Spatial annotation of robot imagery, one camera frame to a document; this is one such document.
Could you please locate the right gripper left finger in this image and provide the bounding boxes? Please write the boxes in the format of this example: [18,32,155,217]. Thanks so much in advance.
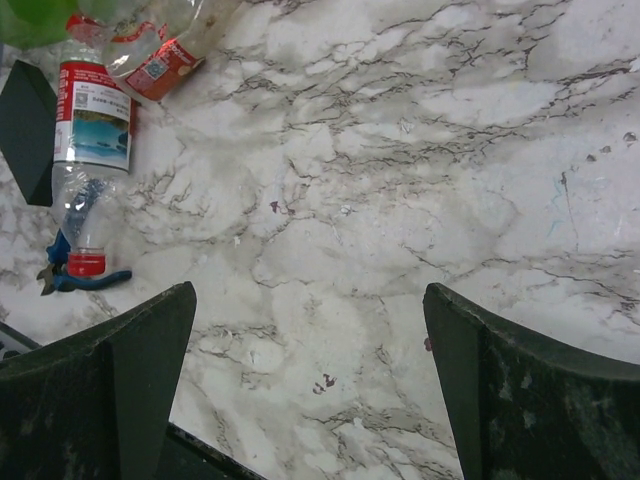
[1,282,197,479]

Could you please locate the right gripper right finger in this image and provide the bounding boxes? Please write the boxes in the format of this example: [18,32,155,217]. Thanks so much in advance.
[423,283,639,479]

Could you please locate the red white label bottle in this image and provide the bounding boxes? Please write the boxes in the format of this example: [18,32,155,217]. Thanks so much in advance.
[51,15,134,247]

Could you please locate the small red label bottle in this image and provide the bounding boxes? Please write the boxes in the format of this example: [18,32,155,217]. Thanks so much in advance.
[102,0,241,104]

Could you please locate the green plastic bin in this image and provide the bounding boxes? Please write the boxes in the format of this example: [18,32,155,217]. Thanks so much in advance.
[1,0,78,50]

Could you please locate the black foam block left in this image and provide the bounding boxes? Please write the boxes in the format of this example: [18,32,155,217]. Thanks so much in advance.
[1,60,57,207]

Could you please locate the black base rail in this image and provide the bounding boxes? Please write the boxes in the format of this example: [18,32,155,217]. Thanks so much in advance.
[1,322,266,480]

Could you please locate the blue handled pliers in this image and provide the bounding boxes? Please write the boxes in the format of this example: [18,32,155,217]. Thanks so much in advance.
[35,179,134,297]

